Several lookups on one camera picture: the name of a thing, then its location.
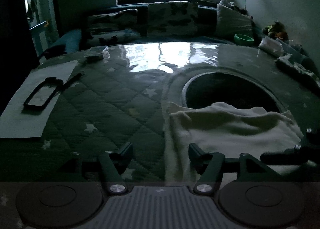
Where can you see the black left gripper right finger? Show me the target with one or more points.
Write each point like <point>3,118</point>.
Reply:
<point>212,166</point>

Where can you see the dark quilted star mat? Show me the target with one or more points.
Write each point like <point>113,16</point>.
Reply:
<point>111,102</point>

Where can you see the green bowl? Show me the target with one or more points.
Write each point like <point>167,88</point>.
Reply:
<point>243,40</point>

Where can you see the crumpled patterned cloth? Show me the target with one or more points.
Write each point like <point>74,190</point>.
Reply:
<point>298,67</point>

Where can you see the white paper sheet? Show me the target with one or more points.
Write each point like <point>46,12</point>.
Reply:
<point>18,125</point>

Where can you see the light grey pillow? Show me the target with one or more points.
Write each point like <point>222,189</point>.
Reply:
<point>231,22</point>

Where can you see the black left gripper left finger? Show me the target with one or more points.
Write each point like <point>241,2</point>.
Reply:
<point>112,165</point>

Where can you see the dark sofa bench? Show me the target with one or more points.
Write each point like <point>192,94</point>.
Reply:
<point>207,20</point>

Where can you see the plush toy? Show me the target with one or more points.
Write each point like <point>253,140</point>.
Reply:
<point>276,31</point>

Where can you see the small clear plastic box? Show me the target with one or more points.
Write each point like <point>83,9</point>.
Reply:
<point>97,53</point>

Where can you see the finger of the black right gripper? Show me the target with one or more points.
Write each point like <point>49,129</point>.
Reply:
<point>304,153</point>

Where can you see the blue cushion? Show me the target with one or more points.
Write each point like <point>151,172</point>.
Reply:
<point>68,43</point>

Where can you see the black rectangular frame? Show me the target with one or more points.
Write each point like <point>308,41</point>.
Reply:
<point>41,96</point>

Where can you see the beige cloth garment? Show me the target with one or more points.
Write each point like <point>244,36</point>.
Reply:
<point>223,128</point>

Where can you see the white plastic bag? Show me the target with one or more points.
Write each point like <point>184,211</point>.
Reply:
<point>271,46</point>

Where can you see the flat camouflage cushion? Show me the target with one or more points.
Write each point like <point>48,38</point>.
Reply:
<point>113,28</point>

